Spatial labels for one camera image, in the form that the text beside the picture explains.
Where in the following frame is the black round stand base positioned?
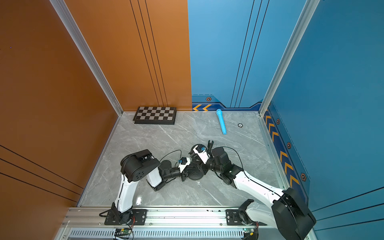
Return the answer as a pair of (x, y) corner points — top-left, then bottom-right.
(187, 167), (205, 181)

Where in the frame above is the black stand pole with clip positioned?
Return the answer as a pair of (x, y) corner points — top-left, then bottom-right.
(192, 158), (202, 178)

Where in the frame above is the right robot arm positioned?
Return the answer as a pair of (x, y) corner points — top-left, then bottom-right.
(189, 142), (317, 240)

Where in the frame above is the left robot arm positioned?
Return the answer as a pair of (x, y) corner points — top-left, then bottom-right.
(110, 150), (204, 225)

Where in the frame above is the light blue toy microphone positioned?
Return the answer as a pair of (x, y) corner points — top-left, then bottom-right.
(216, 109), (227, 135)

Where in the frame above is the black white checkerboard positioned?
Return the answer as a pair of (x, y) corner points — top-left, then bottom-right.
(133, 107), (177, 125)

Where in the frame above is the right green circuit board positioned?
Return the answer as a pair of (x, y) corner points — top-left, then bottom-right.
(242, 228), (259, 240)

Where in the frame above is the green circuit board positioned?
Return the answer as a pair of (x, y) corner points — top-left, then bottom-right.
(114, 228), (133, 240)
(242, 228), (259, 240)

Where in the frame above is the left green circuit board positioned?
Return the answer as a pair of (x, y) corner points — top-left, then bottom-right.
(114, 228), (133, 240)

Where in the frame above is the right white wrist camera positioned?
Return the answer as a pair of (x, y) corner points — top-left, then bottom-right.
(192, 144), (210, 164)

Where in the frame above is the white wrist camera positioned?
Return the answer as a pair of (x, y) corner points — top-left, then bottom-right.
(178, 157), (191, 172)
(192, 144), (210, 164)

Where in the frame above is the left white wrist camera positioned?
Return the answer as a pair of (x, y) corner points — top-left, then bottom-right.
(178, 157), (191, 172)

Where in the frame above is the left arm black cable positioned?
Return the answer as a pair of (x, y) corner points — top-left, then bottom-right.
(158, 149), (183, 164)

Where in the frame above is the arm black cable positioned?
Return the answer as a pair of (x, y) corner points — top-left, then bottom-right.
(158, 149), (183, 164)
(220, 146), (284, 199)

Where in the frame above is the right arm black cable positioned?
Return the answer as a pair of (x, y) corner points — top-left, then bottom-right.
(220, 146), (284, 199)

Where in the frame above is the aluminium rail frame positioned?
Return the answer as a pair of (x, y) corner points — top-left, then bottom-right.
(55, 207), (284, 240)

